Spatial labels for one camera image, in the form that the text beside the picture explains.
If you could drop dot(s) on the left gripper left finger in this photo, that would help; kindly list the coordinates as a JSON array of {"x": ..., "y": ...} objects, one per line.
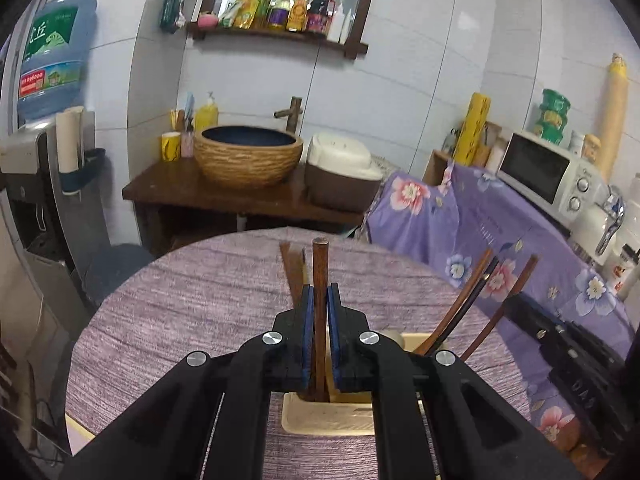
[{"x": 207, "y": 417}]

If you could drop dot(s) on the bronze faucet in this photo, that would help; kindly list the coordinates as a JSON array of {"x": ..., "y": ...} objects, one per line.
[{"x": 291, "y": 114}]

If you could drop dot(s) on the white drink cup with straw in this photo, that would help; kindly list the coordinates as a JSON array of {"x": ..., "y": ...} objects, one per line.
[{"x": 621, "y": 271}]

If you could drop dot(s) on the yellow soap bottle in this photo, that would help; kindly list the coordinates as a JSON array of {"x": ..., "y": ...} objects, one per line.
[{"x": 207, "y": 115}]

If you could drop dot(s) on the purple floral cloth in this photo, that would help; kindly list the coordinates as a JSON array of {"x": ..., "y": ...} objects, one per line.
[{"x": 449, "y": 226}]

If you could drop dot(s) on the thick brown chopstick in holder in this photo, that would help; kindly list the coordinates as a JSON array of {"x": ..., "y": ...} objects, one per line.
[{"x": 465, "y": 292}]

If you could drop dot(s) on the green hanging packet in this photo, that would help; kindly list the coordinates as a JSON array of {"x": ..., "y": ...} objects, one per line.
[{"x": 171, "y": 17}]

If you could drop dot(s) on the green instant noodle cups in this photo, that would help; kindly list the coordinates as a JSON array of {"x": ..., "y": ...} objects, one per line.
[{"x": 552, "y": 120}]

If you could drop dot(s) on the white brown rice cooker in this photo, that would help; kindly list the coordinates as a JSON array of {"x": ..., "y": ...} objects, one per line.
[{"x": 340, "y": 173}]

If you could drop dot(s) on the cream plastic utensil holder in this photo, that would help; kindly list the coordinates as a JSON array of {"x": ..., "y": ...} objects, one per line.
[{"x": 345, "y": 415}]

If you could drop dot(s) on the white microwave oven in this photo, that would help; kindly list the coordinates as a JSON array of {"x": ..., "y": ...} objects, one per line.
[{"x": 556, "y": 181}]

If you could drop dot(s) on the brown chopstick pair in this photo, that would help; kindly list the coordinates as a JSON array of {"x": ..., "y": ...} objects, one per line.
[{"x": 320, "y": 260}]

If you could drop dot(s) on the blue water jug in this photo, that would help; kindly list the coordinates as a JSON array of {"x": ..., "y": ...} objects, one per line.
[{"x": 55, "y": 58}]

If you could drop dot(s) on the woven basin sink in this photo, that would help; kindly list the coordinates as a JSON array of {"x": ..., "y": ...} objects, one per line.
[{"x": 246, "y": 157}]

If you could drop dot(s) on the wooden framed mirror shelf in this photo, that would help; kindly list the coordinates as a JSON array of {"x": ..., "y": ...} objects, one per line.
[{"x": 334, "y": 24}]

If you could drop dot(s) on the purple striped tablecloth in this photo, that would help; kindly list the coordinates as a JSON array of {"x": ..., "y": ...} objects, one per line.
[{"x": 218, "y": 293}]

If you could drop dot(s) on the water dispenser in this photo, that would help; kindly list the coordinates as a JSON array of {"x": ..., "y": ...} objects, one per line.
[{"x": 59, "y": 230}]

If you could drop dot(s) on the yellow mug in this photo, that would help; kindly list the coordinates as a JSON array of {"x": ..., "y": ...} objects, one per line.
[{"x": 170, "y": 146}]

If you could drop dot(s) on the yellow roll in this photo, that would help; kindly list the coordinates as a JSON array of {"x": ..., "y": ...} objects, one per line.
[{"x": 471, "y": 129}]

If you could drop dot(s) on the dark wooden sink counter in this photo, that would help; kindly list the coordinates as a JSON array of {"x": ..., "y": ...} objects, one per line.
[{"x": 176, "y": 205}]

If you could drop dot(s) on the blue round stool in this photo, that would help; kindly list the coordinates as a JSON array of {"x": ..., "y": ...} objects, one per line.
[{"x": 112, "y": 267}]

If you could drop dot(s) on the brown wooden chopstick single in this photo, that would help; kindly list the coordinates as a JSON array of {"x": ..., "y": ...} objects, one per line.
[{"x": 499, "y": 314}]

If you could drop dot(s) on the paper cup stack holder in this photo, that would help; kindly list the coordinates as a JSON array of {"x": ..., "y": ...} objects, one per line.
[{"x": 77, "y": 166}]

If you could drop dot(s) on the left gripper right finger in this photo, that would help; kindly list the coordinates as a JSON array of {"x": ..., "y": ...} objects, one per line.
[{"x": 434, "y": 417}]

